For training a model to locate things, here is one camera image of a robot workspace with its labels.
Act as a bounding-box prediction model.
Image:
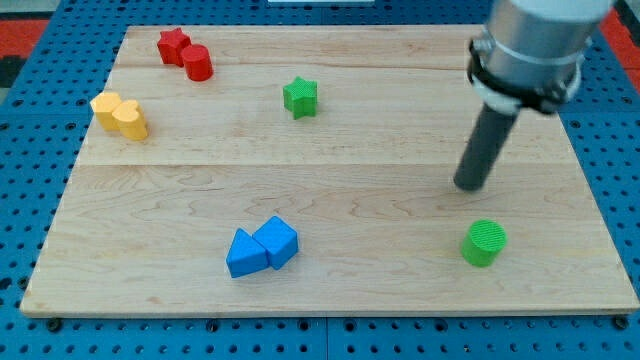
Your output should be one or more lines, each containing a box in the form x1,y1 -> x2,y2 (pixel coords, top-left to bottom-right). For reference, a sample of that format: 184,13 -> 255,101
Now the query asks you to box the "wooden board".
21,25 -> 639,319

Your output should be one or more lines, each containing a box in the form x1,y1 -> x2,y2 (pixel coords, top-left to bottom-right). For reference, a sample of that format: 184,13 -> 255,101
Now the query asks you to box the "blue cube block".
253,216 -> 299,270

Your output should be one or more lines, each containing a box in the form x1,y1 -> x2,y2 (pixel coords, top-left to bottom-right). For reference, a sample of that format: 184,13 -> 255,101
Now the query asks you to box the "yellow heart block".
112,100 -> 148,141

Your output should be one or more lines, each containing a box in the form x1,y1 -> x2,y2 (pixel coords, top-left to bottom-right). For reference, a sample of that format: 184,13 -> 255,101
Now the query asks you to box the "yellow hexagon block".
90,92 -> 122,131

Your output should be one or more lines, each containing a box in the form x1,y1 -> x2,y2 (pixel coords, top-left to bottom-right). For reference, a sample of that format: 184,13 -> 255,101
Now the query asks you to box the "green star block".
283,76 -> 318,120

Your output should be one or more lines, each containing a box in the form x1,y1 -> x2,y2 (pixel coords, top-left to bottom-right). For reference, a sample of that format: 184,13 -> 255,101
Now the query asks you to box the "red cylinder block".
180,44 -> 214,82

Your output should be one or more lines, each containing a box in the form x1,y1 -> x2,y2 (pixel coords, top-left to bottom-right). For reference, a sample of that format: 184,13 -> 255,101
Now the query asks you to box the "green cylinder block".
460,219 -> 508,267

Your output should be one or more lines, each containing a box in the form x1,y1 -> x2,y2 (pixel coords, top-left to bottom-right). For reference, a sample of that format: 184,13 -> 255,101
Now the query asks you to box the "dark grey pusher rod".
453,104 -> 519,192

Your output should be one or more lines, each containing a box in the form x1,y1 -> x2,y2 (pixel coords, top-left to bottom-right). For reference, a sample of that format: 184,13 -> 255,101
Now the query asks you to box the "red star block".
157,27 -> 191,67

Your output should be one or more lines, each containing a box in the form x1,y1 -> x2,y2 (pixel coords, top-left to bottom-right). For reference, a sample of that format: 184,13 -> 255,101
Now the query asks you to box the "blue triangle block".
226,229 -> 269,278

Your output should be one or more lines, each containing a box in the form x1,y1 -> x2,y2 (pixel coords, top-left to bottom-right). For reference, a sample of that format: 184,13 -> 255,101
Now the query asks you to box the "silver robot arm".
467,0 -> 613,116

